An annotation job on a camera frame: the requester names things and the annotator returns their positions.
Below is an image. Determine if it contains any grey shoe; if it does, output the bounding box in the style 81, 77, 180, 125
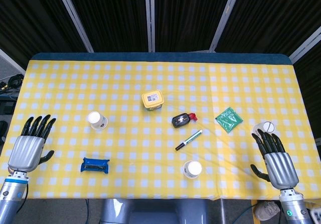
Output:
255, 200, 281, 221

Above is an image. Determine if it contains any grey robot torso base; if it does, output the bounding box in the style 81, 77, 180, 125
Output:
99, 198, 213, 224

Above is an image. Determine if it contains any yellow white checkered tablecloth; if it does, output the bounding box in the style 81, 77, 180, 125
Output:
0, 59, 321, 201

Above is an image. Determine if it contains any white paper cup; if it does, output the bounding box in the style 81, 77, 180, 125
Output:
87, 111, 108, 131
183, 160, 203, 179

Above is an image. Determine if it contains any white power strip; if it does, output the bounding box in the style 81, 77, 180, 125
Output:
310, 207, 321, 222

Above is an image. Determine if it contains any green foil packet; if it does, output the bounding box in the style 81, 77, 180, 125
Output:
215, 106, 244, 134

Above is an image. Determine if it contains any blue snack wrapper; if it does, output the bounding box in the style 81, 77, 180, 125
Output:
80, 157, 110, 175

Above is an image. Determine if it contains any green floor cable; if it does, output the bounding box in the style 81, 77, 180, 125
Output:
234, 200, 256, 224

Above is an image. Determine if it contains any metal table leg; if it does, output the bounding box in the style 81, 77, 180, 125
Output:
220, 199, 228, 224

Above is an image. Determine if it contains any black equipment box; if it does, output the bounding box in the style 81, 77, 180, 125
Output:
0, 100, 16, 115

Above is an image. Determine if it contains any yellow plastic tub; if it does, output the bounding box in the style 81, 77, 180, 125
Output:
141, 89, 166, 111

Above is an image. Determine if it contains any small white bowl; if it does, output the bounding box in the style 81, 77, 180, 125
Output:
252, 121, 275, 137

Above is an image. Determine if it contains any black bottle red cap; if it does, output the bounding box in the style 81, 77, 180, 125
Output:
172, 113, 199, 129

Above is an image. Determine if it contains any black cable bundle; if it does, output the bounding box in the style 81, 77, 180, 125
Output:
0, 73, 25, 92

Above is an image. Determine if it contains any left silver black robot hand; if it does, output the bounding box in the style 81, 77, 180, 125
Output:
7, 114, 57, 172

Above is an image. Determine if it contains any white partition frame post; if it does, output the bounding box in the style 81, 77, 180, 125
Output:
209, 0, 244, 52
53, 0, 94, 53
0, 47, 27, 75
144, 0, 156, 53
288, 26, 321, 64

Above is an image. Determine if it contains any green white marker pen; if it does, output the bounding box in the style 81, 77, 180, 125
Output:
175, 130, 203, 151

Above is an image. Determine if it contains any black partition curtain panel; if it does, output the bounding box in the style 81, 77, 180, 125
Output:
216, 0, 321, 57
0, 0, 87, 69
63, 0, 149, 53
154, 0, 236, 52

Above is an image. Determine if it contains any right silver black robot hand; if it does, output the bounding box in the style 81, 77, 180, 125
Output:
250, 129, 300, 191

